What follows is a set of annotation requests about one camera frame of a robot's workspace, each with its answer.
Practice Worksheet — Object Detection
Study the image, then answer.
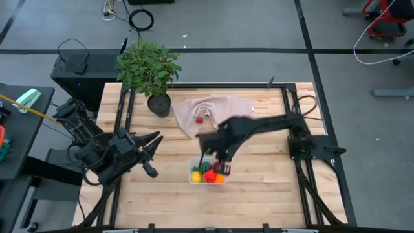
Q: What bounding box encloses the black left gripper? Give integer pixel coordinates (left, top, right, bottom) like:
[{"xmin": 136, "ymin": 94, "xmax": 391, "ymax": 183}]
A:
[{"xmin": 98, "ymin": 127, "xmax": 164, "ymax": 185}]

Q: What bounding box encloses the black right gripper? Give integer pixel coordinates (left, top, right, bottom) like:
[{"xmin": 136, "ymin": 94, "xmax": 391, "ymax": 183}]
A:
[{"xmin": 199, "ymin": 116, "xmax": 248, "ymax": 176}]

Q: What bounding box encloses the green striped toy watermelon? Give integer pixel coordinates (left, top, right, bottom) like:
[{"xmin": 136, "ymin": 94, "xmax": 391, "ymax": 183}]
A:
[{"xmin": 199, "ymin": 161, "xmax": 213, "ymax": 175}]

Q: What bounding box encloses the yellow toy lemon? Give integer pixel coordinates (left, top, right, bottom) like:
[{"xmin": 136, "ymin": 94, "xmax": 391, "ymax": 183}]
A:
[{"xmin": 191, "ymin": 166, "xmax": 203, "ymax": 183}]

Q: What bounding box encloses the clear plastic tupperware container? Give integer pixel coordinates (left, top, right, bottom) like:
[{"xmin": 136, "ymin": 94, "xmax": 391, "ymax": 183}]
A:
[{"xmin": 187, "ymin": 155, "xmax": 228, "ymax": 186}]

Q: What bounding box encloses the black plant pot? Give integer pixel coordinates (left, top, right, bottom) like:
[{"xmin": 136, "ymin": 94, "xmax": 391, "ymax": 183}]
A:
[{"xmin": 147, "ymin": 93, "xmax": 172, "ymax": 118}]

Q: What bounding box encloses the beige cloth towel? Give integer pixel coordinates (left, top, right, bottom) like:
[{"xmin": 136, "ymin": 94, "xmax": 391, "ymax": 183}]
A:
[{"xmin": 172, "ymin": 95, "xmax": 256, "ymax": 140}]

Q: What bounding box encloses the green leafy plant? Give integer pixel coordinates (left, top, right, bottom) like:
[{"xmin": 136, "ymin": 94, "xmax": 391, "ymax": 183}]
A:
[{"xmin": 114, "ymin": 39, "xmax": 182, "ymax": 98}]

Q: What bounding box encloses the black computer tower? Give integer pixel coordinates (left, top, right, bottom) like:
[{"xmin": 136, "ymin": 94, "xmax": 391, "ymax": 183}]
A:
[{"xmin": 50, "ymin": 48, "xmax": 123, "ymax": 113}]

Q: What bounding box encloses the small black box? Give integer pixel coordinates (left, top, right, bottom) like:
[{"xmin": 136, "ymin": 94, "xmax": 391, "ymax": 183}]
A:
[{"xmin": 74, "ymin": 61, "xmax": 88, "ymax": 75}]

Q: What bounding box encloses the black desk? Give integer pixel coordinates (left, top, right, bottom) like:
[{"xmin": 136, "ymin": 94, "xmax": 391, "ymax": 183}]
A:
[{"xmin": 0, "ymin": 83, "xmax": 56, "ymax": 233}]

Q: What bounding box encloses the mint green stapler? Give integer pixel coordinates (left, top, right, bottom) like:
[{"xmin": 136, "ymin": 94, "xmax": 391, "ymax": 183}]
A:
[{"xmin": 12, "ymin": 87, "xmax": 43, "ymax": 115}]

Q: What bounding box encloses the teal plastic item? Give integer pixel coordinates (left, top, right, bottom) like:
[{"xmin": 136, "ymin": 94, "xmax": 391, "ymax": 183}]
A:
[{"xmin": 0, "ymin": 134, "xmax": 13, "ymax": 162}]

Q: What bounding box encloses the grey metal leg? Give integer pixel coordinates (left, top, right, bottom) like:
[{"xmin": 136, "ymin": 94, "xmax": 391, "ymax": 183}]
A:
[{"xmin": 370, "ymin": 86, "xmax": 414, "ymax": 99}]

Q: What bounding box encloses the red wheeled cart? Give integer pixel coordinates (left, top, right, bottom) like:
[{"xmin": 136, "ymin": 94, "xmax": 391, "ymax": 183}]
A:
[{"xmin": 342, "ymin": 0, "xmax": 414, "ymax": 40}]

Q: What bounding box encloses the black aluminium table frame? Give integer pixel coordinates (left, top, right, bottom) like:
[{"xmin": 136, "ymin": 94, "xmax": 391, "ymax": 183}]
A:
[{"xmin": 72, "ymin": 82, "xmax": 358, "ymax": 233}]

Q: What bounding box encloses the black looped cable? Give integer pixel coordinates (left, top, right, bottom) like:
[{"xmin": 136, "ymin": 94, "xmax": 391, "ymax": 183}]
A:
[{"xmin": 296, "ymin": 94, "xmax": 320, "ymax": 121}]

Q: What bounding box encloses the yellow cable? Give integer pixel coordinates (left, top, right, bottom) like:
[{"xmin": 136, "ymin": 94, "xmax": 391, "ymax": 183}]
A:
[{"xmin": 0, "ymin": 94, "xmax": 63, "ymax": 126}]

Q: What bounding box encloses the thin black cable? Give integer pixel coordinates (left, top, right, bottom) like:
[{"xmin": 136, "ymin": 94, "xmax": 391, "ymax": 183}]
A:
[{"xmin": 57, "ymin": 38, "xmax": 90, "ymax": 64}]

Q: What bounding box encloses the black coiled cable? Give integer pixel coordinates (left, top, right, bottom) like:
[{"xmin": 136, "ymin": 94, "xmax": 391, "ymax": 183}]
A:
[{"xmin": 128, "ymin": 8, "xmax": 155, "ymax": 32}]

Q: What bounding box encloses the white cable bundle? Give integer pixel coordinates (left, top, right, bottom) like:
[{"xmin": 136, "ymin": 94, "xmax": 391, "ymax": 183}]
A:
[{"xmin": 102, "ymin": 0, "xmax": 118, "ymax": 22}]

